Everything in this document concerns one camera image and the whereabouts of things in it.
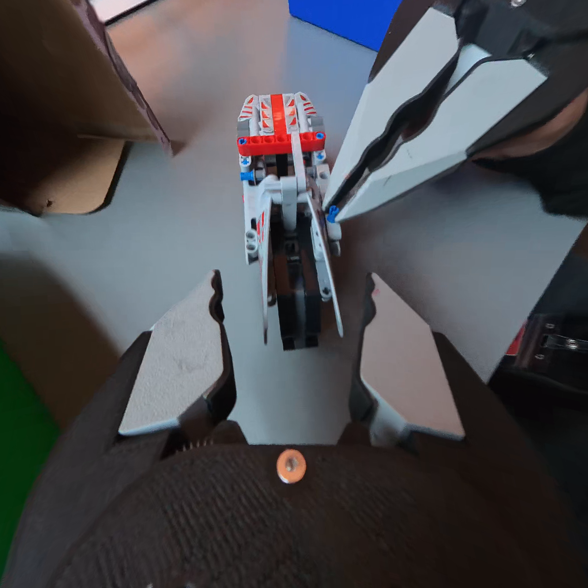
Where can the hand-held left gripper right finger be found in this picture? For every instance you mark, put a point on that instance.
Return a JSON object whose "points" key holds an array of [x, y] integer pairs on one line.
{"points": [[404, 367]]}

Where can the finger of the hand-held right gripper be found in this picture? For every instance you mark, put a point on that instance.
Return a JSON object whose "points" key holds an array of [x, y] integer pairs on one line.
{"points": [[436, 151], [395, 78]]}

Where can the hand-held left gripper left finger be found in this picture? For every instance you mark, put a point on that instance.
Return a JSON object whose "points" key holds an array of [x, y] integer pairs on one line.
{"points": [[179, 367]]}

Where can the blue plastic bin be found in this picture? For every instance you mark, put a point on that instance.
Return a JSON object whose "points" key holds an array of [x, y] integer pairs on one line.
{"points": [[344, 18]]}

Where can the blue lego pin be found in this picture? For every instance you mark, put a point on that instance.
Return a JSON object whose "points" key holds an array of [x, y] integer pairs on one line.
{"points": [[332, 213]]}

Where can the grey red lego vehicle model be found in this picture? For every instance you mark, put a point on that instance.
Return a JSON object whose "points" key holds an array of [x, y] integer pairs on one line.
{"points": [[275, 142]]}

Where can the black lego set box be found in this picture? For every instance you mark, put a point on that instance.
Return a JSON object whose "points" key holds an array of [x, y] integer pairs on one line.
{"points": [[69, 92]]}

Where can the person's right hand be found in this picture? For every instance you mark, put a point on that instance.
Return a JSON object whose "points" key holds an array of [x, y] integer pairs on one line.
{"points": [[551, 133]]}

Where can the red white id badge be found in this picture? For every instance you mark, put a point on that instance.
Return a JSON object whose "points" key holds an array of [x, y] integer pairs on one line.
{"points": [[517, 342]]}

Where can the person's black jacket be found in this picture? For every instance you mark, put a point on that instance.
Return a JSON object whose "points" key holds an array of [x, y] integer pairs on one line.
{"points": [[551, 413]]}

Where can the green plastic bin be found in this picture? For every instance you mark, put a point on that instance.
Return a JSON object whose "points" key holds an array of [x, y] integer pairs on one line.
{"points": [[18, 436]]}

